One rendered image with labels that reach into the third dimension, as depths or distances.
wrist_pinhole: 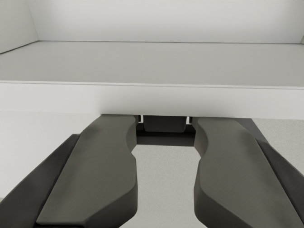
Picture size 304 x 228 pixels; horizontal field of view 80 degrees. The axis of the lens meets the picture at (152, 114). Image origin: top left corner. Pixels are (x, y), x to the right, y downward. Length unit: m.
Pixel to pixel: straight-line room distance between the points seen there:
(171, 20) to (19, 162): 0.40
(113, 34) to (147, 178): 1.52
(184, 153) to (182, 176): 0.27
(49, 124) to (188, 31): 0.28
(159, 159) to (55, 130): 1.17
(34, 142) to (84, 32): 0.27
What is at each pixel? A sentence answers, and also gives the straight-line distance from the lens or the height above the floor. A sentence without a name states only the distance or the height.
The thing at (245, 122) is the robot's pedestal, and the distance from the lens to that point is 0.73.
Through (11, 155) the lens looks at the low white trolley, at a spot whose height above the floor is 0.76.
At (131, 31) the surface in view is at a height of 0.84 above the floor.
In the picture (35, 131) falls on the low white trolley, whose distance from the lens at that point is 0.39.
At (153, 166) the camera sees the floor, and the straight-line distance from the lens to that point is 1.52.
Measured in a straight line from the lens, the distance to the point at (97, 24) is 0.18.
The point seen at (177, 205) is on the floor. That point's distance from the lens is 1.96.
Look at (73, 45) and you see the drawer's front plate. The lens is 0.17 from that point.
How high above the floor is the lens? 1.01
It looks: 57 degrees down
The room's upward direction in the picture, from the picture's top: 174 degrees counter-clockwise
